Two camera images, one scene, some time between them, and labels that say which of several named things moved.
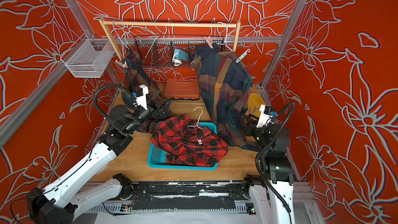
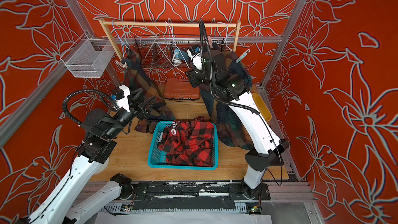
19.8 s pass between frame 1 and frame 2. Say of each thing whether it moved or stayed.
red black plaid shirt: moved
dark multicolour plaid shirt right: stayed
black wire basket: stayed
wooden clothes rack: stayed
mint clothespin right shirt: stayed
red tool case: stayed
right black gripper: moved
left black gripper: moved
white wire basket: stayed
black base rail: stayed
